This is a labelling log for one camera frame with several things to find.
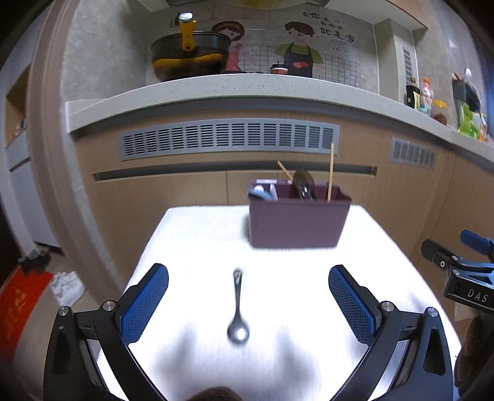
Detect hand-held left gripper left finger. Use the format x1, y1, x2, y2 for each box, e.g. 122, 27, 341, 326
44, 263, 169, 401

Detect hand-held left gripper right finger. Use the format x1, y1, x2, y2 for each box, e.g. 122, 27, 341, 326
329, 264, 454, 401

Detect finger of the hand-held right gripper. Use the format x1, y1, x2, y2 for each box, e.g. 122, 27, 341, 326
461, 230, 494, 255
421, 239, 464, 272

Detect steel spoon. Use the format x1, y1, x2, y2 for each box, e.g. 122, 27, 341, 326
226, 269, 250, 344

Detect maroon plastic utensil box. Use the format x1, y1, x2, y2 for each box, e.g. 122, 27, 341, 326
247, 179, 353, 248

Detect dark brown spoon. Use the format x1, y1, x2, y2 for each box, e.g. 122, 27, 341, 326
292, 170, 317, 200

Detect blue plastic spoon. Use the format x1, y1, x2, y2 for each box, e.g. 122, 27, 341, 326
248, 188, 278, 202

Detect white cloth on floor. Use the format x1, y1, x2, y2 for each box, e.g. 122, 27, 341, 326
50, 271, 83, 307

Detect short grey vent grille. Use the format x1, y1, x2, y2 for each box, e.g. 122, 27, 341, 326
391, 137, 438, 169

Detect black shoes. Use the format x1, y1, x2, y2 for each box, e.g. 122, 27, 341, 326
17, 247, 64, 274

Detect green plastic bag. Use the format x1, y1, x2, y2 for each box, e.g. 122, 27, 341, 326
457, 104, 489, 139

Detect red door mat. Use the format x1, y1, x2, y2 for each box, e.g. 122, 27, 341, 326
0, 270, 55, 365

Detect jar with yellow lid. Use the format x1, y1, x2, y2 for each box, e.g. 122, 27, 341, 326
431, 100, 448, 126

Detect black utensil caddy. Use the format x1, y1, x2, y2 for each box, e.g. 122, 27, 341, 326
451, 68, 482, 112

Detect white cabinet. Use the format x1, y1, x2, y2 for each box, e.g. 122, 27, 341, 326
4, 127, 39, 247

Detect long grey vent grille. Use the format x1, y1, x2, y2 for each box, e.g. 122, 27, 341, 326
118, 119, 341, 162

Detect stone kitchen countertop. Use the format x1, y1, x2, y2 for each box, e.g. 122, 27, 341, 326
65, 73, 494, 170

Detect cartoon boy wall sticker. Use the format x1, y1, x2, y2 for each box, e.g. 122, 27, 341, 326
275, 21, 323, 78

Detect wall lettering sticker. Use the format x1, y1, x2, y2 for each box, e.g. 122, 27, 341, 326
301, 11, 356, 52

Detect black wok with yellow handle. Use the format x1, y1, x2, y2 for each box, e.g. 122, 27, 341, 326
150, 11, 232, 82

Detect cartoon girl wall sticker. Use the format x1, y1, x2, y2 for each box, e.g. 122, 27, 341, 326
211, 21, 248, 73

